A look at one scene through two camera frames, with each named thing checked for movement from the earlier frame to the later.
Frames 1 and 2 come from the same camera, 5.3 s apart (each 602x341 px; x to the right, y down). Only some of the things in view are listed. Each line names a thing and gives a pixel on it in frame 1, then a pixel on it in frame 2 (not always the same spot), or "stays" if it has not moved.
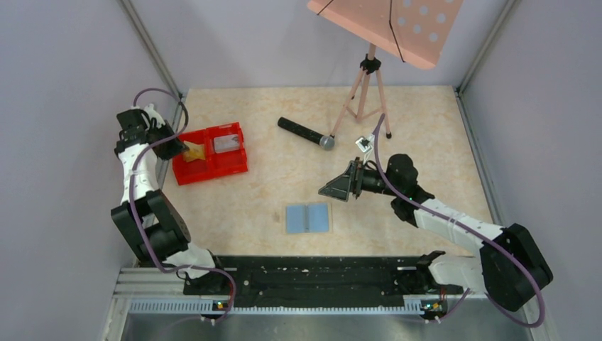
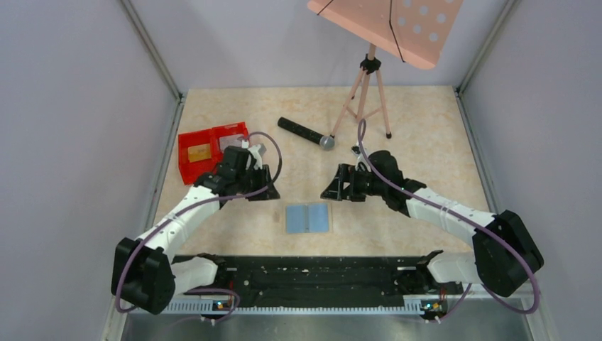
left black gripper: x=170 y=145 → x=253 y=179
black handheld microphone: x=326 y=141 stays
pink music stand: x=415 y=31 stays
